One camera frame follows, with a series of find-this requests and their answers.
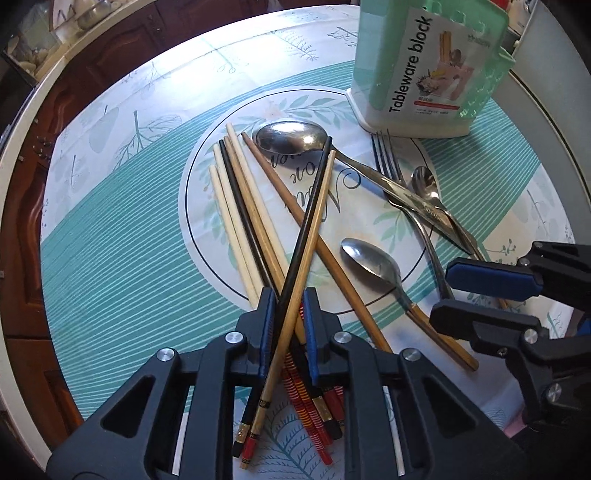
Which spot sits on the tan chopstick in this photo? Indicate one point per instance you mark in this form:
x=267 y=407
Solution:
x=250 y=203

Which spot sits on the steel fork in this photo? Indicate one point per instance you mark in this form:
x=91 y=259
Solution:
x=388 y=166

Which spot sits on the green utensil holder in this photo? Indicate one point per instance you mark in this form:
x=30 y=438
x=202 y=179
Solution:
x=392 y=55

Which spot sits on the brown chopstick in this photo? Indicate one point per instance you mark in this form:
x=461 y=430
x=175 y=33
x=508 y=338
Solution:
x=287 y=198

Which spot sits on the steel pot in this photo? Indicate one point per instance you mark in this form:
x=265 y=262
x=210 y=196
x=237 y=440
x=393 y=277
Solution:
x=94 y=11

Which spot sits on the large steel spoon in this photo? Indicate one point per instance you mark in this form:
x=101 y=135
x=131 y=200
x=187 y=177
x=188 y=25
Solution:
x=291 y=137

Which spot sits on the black chopstick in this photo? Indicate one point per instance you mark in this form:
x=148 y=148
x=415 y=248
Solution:
x=303 y=230

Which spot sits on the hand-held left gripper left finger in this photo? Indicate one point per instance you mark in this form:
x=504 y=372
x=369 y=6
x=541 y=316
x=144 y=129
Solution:
x=268 y=323

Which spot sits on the pile of chopsticks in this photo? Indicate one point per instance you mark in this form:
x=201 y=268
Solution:
x=242 y=198

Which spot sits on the cream chopstick red striped end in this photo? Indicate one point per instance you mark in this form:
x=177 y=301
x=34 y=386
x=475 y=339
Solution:
x=260 y=203

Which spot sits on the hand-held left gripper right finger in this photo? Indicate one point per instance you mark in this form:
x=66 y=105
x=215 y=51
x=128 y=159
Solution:
x=310 y=332

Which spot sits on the light wood chopstick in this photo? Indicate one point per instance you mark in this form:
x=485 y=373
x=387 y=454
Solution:
x=316 y=217

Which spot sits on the printed teal tablecloth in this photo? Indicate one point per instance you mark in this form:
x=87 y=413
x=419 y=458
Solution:
x=115 y=254

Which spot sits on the small steel spoon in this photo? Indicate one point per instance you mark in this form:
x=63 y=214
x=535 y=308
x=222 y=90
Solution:
x=425 y=182

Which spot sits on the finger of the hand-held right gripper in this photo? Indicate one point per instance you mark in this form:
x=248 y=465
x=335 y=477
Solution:
x=489 y=277
x=480 y=323

